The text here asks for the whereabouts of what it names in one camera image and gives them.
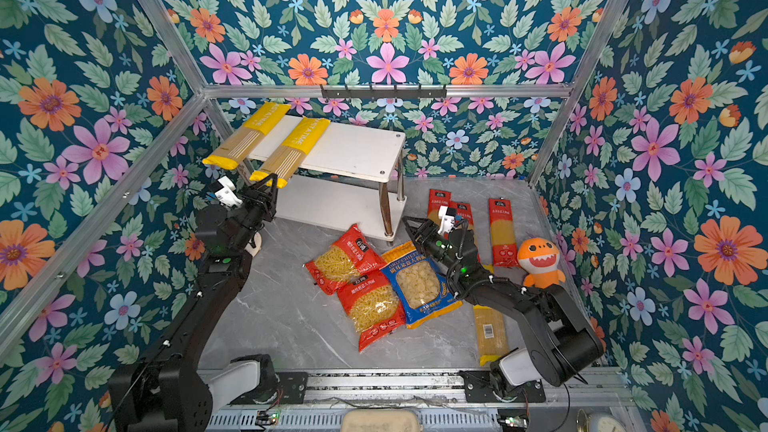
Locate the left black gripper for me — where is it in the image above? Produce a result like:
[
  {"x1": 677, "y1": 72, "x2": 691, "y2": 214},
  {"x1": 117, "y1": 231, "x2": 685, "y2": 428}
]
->
[{"x1": 226, "y1": 171, "x2": 274, "y2": 254}]

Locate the orange shark plush toy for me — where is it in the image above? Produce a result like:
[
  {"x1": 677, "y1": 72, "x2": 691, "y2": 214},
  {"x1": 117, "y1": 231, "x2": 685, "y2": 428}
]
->
[{"x1": 517, "y1": 237, "x2": 566, "y2": 289}]

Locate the yellow spaghetti bag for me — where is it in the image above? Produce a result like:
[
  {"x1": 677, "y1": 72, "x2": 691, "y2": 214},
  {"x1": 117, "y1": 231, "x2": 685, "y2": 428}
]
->
[
  {"x1": 249, "y1": 118, "x2": 331, "y2": 189},
  {"x1": 202, "y1": 102, "x2": 290, "y2": 170},
  {"x1": 473, "y1": 305, "x2": 510, "y2": 366}
]

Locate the round cream alarm clock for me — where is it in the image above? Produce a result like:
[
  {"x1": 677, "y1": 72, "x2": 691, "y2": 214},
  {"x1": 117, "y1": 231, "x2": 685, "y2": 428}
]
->
[{"x1": 245, "y1": 232, "x2": 262, "y2": 257}]

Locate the red macaroni bag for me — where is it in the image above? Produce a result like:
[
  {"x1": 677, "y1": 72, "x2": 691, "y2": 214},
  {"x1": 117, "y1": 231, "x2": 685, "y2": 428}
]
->
[
  {"x1": 337, "y1": 271, "x2": 406, "y2": 352},
  {"x1": 305, "y1": 224, "x2": 386, "y2": 295}
]

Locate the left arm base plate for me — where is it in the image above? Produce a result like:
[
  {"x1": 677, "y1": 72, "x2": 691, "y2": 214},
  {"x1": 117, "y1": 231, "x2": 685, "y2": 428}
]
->
[{"x1": 262, "y1": 372, "x2": 309, "y2": 406}]

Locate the red spaghetti pack right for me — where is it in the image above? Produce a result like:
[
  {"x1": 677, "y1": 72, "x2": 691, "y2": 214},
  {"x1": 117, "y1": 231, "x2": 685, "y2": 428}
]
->
[{"x1": 488, "y1": 198, "x2": 518, "y2": 268}]

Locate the red spaghetti pack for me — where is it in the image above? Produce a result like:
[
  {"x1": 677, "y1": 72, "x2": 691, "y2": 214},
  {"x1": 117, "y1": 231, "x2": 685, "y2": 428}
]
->
[
  {"x1": 427, "y1": 189, "x2": 452, "y2": 225},
  {"x1": 488, "y1": 198, "x2": 518, "y2": 268},
  {"x1": 451, "y1": 201, "x2": 474, "y2": 231}
]

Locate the blue orecchiette pasta bag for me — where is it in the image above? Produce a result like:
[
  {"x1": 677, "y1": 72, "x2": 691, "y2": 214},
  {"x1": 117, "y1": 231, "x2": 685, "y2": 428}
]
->
[{"x1": 381, "y1": 242, "x2": 463, "y2": 329}]

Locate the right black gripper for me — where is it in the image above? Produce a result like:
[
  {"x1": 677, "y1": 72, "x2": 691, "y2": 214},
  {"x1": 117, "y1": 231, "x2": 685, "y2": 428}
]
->
[{"x1": 405, "y1": 216, "x2": 463, "y2": 279}]

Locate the red spaghetti pack middle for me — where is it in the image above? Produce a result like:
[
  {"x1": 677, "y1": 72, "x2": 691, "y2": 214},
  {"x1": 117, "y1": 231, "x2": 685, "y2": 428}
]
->
[{"x1": 451, "y1": 201, "x2": 474, "y2": 231}]

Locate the red macaroni bag lower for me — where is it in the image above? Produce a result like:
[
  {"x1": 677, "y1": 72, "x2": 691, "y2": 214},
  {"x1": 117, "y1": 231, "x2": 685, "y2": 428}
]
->
[{"x1": 337, "y1": 271, "x2": 406, "y2": 352}]

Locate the white two-tier shelf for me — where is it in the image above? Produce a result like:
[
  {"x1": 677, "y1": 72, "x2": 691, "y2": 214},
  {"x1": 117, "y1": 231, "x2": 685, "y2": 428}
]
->
[{"x1": 277, "y1": 123, "x2": 407, "y2": 242}]

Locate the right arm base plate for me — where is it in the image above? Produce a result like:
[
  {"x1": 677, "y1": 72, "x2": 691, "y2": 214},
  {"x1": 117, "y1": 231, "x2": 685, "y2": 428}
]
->
[{"x1": 459, "y1": 370, "x2": 546, "y2": 405}]

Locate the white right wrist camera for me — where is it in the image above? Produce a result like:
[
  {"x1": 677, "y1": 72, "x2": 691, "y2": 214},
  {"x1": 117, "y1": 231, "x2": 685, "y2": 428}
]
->
[{"x1": 438, "y1": 206, "x2": 458, "y2": 236}]

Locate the black hook rail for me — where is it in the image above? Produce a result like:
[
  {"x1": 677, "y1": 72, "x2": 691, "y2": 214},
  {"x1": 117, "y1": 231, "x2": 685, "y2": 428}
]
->
[{"x1": 320, "y1": 85, "x2": 448, "y2": 100}]

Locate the red spaghetti pack left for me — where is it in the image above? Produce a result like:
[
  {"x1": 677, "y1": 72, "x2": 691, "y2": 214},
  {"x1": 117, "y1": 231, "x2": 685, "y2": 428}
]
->
[{"x1": 427, "y1": 189, "x2": 452, "y2": 225}]

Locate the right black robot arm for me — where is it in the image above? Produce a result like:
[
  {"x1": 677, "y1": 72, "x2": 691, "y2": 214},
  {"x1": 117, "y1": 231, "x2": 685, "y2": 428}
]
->
[{"x1": 401, "y1": 216, "x2": 605, "y2": 399}]

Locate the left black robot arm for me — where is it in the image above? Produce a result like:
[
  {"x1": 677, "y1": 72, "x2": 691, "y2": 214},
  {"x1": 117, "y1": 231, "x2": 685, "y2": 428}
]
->
[{"x1": 108, "y1": 174, "x2": 280, "y2": 431}]

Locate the red macaroni bag upper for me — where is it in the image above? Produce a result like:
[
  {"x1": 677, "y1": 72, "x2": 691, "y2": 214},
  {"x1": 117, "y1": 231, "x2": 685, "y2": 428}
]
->
[{"x1": 305, "y1": 224, "x2": 386, "y2": 295}]

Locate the beige box at bottom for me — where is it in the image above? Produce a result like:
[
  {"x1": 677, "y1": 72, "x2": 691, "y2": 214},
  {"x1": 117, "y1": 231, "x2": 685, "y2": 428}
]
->
[{"x1": 340, "y1": 409, "x2": 423, "y2": 432}]

